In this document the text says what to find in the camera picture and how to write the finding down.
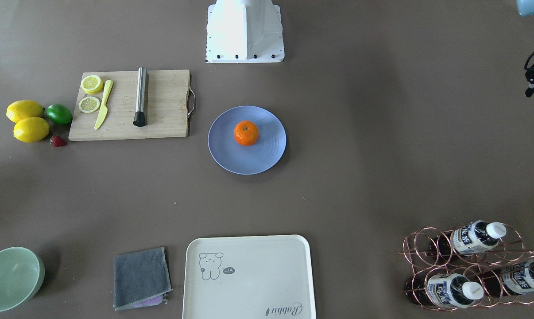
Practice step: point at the blue round plate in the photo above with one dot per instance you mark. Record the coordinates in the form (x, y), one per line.
(247, 160)

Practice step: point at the orange mandarin fruit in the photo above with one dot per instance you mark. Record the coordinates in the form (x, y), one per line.
(246, 133)

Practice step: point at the tea bottle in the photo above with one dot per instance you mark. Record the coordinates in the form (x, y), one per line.
(514, 280)
(443, 291)
(473, 238)

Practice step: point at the tea bottle middle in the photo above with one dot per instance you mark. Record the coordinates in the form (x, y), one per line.
(443, 291)

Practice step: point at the cream rabbit tray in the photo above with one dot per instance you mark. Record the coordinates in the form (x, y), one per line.
(249, 277)

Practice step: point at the wooden cutting board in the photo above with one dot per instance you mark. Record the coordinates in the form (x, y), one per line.
(167, 108)

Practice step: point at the steel muddler black tip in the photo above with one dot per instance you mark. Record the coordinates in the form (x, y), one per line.
(140, 115)

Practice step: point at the yellow plastic knife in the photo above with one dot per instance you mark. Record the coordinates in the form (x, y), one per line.
(103, 109)

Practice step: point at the grey folded cloth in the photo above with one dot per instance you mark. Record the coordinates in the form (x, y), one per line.
(141, 279)

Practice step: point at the lemon slice lower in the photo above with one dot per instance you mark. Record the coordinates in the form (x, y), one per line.
(92, 84)

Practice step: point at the lemon slice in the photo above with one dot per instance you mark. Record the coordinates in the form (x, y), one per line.
(92, 84)
(89, 104)

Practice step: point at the lemon slice upper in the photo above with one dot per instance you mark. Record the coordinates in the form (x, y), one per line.
(89, 104)

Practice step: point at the green lime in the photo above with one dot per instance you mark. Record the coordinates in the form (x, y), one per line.
(59, 114)

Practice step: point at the red strawberry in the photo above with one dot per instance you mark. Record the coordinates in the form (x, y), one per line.
(57, 141)

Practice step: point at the yellow lemon near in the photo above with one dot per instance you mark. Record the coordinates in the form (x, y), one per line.
(31, 130)

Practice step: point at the yellow lemon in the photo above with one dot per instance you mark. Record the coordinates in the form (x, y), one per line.
(20, 110)
(31, 130)

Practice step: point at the yellow lemon far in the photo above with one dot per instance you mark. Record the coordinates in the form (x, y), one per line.
(20, 110)

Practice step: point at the green bowl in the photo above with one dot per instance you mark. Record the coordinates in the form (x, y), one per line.
(22, 274)

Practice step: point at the copper wire bottle rack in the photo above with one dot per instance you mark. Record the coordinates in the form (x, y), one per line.
(421, 249)

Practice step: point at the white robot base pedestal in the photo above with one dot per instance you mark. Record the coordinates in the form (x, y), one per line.
(244, 31)

